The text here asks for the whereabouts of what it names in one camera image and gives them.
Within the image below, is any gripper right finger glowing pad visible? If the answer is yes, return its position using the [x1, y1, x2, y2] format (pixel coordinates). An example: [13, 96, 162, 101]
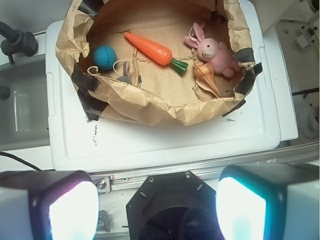
[216, 163, 320, 240]

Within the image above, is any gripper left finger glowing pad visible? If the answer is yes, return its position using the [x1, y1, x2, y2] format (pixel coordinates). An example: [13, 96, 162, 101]
[0, 170, 99, 240]

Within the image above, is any gray plush bunny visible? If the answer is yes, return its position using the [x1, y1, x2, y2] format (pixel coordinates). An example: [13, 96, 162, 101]
[112, 59, 133, 85]

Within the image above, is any white plastic bin lid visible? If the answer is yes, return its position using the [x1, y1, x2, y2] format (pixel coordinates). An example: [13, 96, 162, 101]
[45, 0, 281, 173]

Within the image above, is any translucent plastic container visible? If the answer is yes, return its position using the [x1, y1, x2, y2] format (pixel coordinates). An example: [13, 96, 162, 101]
[0, 54, 50, 151]

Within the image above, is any orange plastic seashell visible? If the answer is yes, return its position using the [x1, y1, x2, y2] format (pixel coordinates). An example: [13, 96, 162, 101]
[193, 61, 223, 98]

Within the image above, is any pink plush bunny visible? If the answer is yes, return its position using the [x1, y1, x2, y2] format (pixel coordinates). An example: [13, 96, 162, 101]
[183, 22, 242, 78]

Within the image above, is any blue rubber ball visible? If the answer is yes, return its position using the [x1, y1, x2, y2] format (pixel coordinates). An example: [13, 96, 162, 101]
[92, 45, 117, 71]

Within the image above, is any black clamp knob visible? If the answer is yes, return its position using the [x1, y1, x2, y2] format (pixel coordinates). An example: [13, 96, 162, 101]
[0, 21, 38, 65]

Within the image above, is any brown paper bag basket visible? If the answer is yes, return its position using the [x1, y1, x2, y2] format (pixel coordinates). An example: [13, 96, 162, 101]
[55, 0, 262, 126]

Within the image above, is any orange plastic carrot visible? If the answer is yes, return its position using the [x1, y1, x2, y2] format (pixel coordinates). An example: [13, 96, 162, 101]
[123, 32, 189, 76]

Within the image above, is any black cable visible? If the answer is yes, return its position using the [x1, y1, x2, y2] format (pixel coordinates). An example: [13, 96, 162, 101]
[0, 151, 43, 172]

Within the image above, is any aluminum extrusion rail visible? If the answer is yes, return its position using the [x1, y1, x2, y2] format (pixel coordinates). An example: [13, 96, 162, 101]
[90, 141, 320, 194]

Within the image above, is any black octagonal mount plate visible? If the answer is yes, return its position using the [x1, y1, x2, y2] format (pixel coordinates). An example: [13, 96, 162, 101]
[126, 171, 224, 240]

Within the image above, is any white bracket hardware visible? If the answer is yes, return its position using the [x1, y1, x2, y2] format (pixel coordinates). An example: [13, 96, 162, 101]
[293, 25, 319, 51]

